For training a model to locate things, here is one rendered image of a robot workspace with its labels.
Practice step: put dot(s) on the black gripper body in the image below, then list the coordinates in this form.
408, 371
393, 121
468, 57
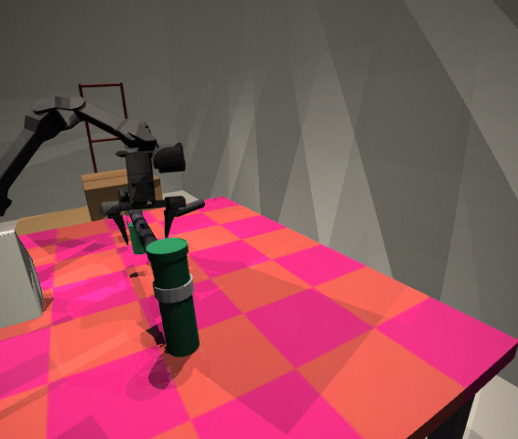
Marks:
141, 189

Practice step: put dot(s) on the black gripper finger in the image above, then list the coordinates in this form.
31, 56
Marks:
120, 223
169, 217

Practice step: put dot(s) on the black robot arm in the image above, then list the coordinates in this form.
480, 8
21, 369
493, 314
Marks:
44, 121

